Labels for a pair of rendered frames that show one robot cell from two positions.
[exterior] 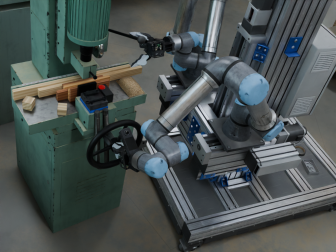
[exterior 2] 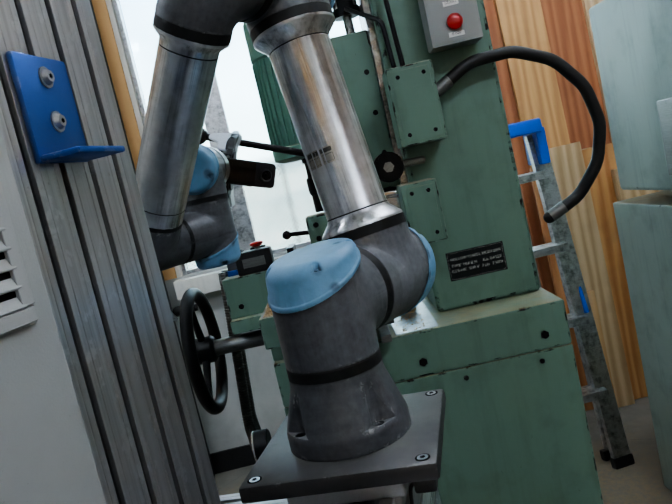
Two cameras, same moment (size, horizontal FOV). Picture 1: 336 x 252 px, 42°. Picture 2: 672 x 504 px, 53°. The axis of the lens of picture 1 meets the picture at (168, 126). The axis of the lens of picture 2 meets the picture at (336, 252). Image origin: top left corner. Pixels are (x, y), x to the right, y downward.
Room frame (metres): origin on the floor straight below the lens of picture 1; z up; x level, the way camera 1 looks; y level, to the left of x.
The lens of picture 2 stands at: (2.70, -0.63, 1.13)
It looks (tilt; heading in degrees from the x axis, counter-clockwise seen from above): 6 degrees down; 135
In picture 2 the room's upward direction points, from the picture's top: 13 degrees counter-clockwise
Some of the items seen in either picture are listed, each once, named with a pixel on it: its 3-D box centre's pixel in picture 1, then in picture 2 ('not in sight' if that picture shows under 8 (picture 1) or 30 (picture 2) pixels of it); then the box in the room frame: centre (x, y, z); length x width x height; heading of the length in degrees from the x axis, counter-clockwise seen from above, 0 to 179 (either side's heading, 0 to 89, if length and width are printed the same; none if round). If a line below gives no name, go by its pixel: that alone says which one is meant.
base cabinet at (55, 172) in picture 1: (69, 147); (445, 492); (1.73, 0.53, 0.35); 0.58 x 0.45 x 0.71; 43
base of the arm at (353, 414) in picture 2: (197, 65); (341, 394); (2.11, -0.08, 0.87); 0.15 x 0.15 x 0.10
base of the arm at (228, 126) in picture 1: (239, 123); not in sight; (1.69, -0.34, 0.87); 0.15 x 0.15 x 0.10
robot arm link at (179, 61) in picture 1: (184, 59); (204, 233); (1.80, 0.00, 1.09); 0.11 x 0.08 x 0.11; 97
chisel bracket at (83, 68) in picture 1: (83, 64); (340, 228); (1.66, 0.46, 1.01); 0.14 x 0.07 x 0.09; 43
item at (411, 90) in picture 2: not in sight; (414, 105); (1.90, 0.48, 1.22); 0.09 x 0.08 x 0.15; 43
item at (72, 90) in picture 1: (89, 90); not in sight; (1.57, 0.40, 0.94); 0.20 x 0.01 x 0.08; 133
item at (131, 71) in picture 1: (93, 80); not in sight; (1.67, 0.41, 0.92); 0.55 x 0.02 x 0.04; 133
